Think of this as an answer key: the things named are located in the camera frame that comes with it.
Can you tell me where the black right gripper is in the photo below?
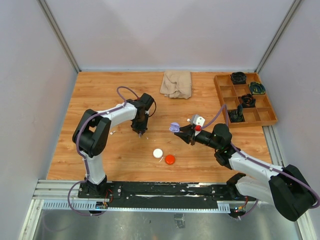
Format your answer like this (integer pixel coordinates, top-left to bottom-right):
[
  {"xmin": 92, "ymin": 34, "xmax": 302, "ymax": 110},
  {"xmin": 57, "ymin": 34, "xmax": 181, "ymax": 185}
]
[{"xmin": 174, "ymin": 124, "xmax": 221, "ymax": 150}]

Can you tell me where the purple charging case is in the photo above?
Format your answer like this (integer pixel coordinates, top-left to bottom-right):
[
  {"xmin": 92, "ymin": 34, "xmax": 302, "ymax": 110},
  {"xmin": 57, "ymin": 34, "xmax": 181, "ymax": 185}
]
[{"xmin": 169, "ymin": 122, "xmax": 180, "ymax": 133}]

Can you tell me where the orange earbud charging case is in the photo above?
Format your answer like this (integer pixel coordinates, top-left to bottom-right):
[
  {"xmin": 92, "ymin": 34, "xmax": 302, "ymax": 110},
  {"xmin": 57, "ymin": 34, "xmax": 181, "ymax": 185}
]
[{"xmin": 164, "ymin": 154, "xmax": 176, "ymax": 165}]

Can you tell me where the white charging case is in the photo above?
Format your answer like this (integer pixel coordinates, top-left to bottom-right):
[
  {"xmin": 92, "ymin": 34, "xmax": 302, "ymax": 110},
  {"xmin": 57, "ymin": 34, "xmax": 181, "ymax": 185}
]
[{"xmin": 152, "ymin": 148, "xmax": 164, "ymax": 159}]

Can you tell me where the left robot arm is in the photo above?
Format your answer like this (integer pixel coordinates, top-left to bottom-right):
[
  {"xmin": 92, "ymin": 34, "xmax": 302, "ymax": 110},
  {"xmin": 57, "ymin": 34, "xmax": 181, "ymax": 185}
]
[{"xmin": 72, "ymin": 93, "xmax": 155, "ymax": 198}]

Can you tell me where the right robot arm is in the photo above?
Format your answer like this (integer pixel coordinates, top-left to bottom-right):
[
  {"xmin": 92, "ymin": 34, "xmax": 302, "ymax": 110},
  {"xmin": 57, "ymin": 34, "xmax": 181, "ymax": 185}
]
[{"xmin": 174, "ymin": 123, "xmax": 320, "ymax": 222}]

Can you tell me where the beige cloth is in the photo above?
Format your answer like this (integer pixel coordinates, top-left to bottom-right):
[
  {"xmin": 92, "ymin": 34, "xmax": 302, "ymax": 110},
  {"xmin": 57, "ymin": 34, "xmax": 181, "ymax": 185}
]
[{"xmin": 159, "ymin": 70, "xmax": 192, "ymax": 99}]

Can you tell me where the dark green rolled sock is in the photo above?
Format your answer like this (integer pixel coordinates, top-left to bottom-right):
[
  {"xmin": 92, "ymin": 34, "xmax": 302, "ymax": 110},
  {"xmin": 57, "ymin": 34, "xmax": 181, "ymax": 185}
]
[{"xmin": 227, "ymin": 104, "xmax": 245, "ymax": 123}]

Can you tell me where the wooden compartment tray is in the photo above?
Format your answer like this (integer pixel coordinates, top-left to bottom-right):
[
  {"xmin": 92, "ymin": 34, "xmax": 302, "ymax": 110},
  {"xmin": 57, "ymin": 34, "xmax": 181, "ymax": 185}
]
[{"xmin": 214, "ymin": 72, "xmax": 278, "ymax": 128}]

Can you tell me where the black orange rolled sock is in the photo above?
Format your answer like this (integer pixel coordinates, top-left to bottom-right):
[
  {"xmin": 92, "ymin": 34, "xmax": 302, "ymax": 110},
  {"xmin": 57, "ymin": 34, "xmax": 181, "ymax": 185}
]
[{"xmin": 238, "ymin": 94, "xmax": 256, "ymax": 108}]

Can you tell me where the blue yellow rolled sock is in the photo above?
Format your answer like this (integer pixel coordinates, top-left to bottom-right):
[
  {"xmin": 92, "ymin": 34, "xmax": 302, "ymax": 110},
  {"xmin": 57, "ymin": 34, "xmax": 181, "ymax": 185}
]
[{"xmin": 248, "ymin": 81, "xmax": 266, "ymax": 95}]

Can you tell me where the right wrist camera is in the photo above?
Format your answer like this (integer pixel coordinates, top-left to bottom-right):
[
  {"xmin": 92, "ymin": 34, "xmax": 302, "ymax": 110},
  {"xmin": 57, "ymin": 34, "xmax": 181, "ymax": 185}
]
[{"xmin": 189, "ymin": 114, "xmax": 206, "ymax": 132}]

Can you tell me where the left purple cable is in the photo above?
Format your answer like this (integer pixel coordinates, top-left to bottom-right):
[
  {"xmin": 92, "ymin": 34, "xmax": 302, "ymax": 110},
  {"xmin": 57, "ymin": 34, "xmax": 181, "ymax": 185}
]
[{"xmin": 67, "ymin": 86, "xmax": 140, "ymax": 217}]

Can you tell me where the purple cable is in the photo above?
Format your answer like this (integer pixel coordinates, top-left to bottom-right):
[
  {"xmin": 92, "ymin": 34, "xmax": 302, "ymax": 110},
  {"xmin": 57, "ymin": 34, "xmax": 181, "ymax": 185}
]
[
  {"xmin": 199, "ymin": 104, "xmax": 320, "ymax": 221},
  {"xmin": 67, "ymin": 86, "xmax": 140, "ymax": 217}
]

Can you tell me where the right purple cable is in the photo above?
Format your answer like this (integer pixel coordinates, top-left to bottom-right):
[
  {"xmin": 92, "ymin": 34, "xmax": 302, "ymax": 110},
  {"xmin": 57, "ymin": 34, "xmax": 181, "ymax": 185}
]
[{"xmin": 199, "ymin": 104, "xmax": 320, "ymax": 221}]

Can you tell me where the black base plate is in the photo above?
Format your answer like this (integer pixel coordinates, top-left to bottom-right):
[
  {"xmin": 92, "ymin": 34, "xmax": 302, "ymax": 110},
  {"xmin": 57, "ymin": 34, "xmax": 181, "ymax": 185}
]
[{"xmin": 77, "ymin": 181, "xmax": 256, "ymax": 211}]

